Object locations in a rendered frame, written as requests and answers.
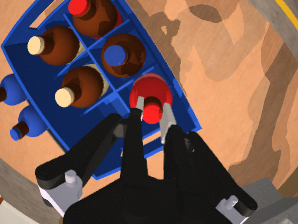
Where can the black flat tray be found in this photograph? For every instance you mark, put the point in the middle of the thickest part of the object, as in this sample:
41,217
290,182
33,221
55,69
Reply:
53,136

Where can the brown bottle with red cap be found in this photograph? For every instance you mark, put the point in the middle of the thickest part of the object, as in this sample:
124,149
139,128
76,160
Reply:
94,18

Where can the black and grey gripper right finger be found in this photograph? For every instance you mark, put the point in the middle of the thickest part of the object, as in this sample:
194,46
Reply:
215,181

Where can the red labeled bottle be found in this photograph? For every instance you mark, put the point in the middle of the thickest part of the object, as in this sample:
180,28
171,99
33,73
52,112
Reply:
155,91

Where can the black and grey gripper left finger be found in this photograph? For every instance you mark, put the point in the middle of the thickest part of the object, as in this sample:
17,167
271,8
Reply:
60,179

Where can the brown bottle with cream cap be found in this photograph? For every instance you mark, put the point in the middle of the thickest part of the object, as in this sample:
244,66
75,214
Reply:
58,45
84,85

